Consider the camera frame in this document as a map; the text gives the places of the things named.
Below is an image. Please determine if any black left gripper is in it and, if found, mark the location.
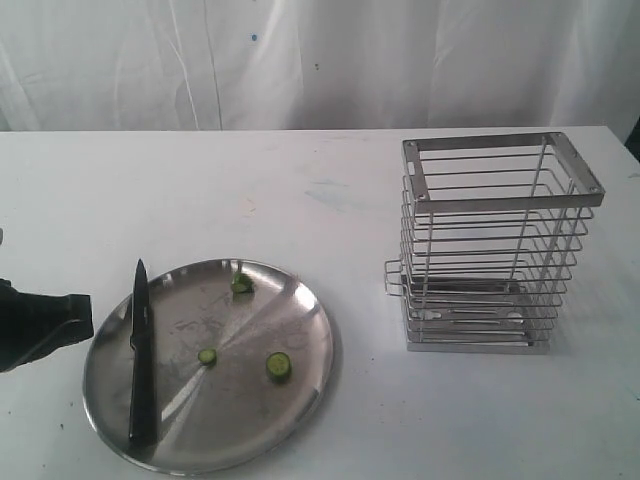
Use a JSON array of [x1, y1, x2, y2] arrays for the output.
[[0, 279, 94, 372]]

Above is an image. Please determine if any black knife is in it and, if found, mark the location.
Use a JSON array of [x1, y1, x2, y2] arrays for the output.
[[129, 259, 158, 448]]

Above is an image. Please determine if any green cucumber piece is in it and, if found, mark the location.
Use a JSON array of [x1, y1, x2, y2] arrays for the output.
[[265, 352, 292, 384]]

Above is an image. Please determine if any small cucumber slice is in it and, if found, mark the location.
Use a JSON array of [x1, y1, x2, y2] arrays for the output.
[[197, 349, 217, 366]]

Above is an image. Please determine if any cucumber end piece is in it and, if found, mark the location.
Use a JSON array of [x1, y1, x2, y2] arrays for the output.
[[230, 271, 254, 295]]

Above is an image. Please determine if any round stainless steel plate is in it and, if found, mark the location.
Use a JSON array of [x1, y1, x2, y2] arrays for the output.
[[83, 259, 335, 476]]

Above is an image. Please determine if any white backdrop curtain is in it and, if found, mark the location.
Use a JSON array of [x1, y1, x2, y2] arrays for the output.
[[1, 1, 639, 138]]

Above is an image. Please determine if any steel wire utensil rack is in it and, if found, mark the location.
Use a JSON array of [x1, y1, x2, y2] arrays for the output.
[[385, 131, 605, 354]]

